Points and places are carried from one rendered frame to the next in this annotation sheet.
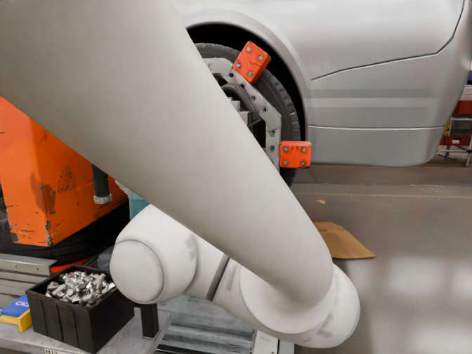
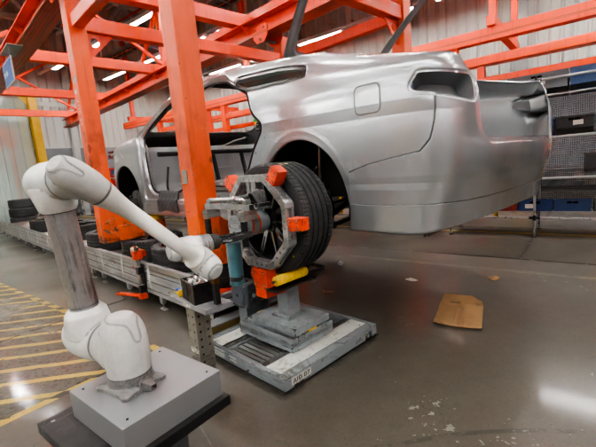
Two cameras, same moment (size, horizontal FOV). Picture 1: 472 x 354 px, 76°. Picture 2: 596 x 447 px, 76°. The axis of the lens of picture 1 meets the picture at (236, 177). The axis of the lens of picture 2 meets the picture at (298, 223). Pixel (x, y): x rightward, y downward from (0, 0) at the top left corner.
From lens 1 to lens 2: 1.49 m
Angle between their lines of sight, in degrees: 34
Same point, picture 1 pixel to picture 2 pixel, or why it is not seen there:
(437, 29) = (417, 134)
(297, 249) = (163, 239)
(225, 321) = (282, 326)
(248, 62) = (270, 176)
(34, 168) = (198, 229)
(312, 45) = (347, 150)
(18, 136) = (193, 213)
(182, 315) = (264, 320)
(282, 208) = (158, 231)
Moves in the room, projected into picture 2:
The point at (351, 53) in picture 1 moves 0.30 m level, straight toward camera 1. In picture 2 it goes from (368, 153) to (327, 157)
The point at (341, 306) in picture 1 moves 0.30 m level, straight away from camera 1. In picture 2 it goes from (205, 264) to (269, 250)
